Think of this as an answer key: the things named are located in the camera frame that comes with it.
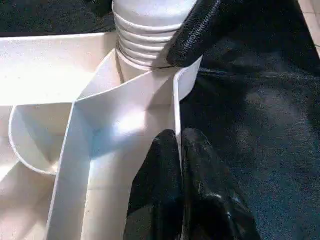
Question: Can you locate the white plastic table leg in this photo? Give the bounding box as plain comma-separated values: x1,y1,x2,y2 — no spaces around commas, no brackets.
111,0,199,74

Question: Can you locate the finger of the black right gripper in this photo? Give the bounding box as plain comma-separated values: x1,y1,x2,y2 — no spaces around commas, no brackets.
166,0,235,69

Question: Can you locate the black work surface mat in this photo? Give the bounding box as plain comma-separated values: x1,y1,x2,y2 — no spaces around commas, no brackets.
0,0,320,240

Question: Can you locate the white plastic table top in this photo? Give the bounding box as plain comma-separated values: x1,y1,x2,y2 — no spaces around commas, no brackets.
0,31,204,240

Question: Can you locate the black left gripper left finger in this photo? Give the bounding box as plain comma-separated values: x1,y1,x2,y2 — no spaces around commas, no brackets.
123,128,186,240

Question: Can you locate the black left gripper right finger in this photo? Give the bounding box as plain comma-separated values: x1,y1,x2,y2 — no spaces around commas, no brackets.
180,127,261,240

